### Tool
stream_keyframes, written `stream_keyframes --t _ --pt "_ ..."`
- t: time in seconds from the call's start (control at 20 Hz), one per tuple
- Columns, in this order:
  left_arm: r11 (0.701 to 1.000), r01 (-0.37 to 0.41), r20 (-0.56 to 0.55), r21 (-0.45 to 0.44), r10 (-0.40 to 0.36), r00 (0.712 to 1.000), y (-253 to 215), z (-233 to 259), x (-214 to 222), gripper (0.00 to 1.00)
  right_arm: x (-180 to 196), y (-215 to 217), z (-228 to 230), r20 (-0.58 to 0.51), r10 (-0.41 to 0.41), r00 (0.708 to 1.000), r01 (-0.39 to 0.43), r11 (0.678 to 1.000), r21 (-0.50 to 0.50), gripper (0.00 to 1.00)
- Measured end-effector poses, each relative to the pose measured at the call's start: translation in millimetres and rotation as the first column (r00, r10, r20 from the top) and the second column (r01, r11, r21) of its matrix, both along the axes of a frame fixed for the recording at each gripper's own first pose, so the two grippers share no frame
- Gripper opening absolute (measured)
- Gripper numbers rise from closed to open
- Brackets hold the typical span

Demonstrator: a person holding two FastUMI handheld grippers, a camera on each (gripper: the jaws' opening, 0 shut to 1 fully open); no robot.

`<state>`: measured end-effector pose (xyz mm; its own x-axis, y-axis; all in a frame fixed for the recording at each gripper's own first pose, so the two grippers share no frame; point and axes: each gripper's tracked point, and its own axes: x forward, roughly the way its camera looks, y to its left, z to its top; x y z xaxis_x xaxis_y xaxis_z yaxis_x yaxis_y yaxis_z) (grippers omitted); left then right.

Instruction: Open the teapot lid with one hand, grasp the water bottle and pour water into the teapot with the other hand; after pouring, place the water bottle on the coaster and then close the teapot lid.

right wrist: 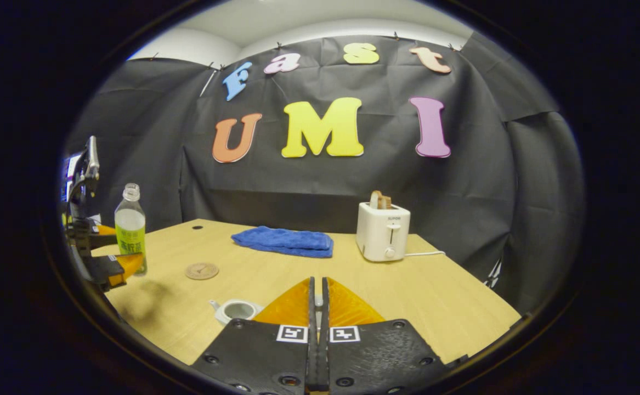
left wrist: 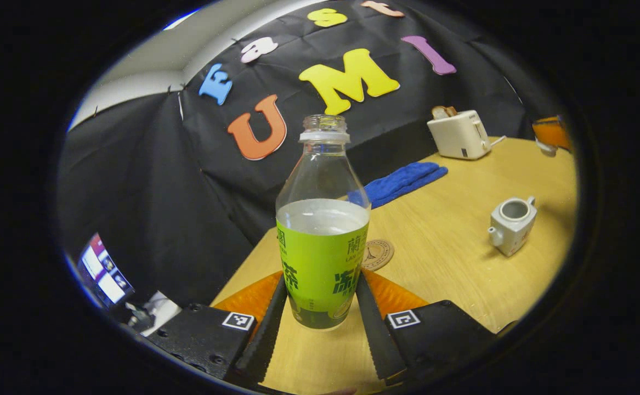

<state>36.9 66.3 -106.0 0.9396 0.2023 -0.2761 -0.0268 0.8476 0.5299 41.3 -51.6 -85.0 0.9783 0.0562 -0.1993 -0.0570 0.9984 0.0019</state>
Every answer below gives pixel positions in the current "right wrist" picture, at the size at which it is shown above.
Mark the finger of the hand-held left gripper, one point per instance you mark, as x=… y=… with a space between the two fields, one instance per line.
x=106 y=269
x=100 y=238

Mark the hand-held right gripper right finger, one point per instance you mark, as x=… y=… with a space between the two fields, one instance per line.
x=380 y=356

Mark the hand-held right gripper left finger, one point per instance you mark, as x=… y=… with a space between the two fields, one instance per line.
x=259 y=356

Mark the green label water bottle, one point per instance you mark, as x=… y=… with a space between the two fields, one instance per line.
x=130 y=230

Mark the white teacup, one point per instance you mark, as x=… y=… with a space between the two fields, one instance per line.
x=236 y=311

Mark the round wooden coaster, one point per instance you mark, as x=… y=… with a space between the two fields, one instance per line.
x=202 y=271

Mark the computer monitor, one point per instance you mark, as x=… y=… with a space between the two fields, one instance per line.
x=69 y=165

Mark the blue towel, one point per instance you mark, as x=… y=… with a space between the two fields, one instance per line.
x=284 y=241

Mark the white toaster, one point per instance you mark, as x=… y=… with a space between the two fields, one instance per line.
x=380 y=233

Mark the white striped object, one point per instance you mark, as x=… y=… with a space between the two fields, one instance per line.
x=493 y=274

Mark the bread slice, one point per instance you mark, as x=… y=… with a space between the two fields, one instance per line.
x=380 y=200

